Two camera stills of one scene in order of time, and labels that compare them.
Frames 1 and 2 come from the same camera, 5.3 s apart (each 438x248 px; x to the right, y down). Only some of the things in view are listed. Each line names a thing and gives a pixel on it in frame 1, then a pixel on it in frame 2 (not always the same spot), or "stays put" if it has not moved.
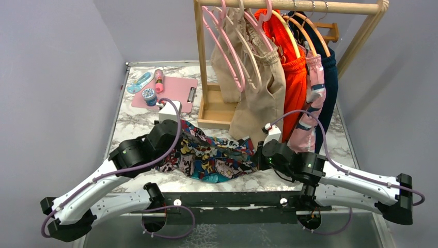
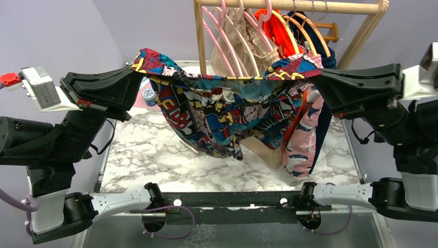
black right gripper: x=257 y=158 to x=347 y=91
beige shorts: x=250 y=71 stays put
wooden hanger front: x=291 y=33 stays put
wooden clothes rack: x=215 y=102 stays put
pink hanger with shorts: x=259 y=26 stays put
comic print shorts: x=210 y=159 to x=217 y=115
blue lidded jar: x=149 y=95 stays put
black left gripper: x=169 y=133 to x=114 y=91
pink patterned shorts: x=303 y=139 stays put
